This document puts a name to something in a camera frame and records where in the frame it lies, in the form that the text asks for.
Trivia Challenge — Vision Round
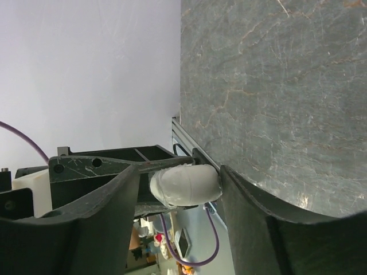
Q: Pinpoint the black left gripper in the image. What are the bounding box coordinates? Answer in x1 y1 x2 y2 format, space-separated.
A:
48 145 194 218

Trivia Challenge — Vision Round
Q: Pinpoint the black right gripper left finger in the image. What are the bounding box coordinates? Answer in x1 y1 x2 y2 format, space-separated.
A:
1 166 139 274

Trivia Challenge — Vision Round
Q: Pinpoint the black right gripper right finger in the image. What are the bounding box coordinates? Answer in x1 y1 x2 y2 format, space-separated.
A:
220 166 366 274

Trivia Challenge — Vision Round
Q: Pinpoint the white earbud charging case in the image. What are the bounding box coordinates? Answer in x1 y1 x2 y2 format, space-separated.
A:
150 164 222 209

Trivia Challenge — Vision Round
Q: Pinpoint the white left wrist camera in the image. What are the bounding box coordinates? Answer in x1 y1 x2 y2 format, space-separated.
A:
11 166 53 218

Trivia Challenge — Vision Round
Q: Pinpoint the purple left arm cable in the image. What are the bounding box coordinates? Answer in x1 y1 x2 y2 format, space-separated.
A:
0 121 221 266

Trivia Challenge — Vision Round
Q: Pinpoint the aluminium frame rail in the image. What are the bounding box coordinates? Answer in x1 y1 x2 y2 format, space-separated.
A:
171 117 220 172

